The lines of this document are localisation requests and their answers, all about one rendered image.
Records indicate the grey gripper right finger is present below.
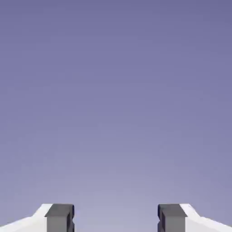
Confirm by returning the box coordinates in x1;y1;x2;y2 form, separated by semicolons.
157;203;232;232

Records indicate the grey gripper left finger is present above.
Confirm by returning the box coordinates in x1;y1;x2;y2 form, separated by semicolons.
0;203;75;232

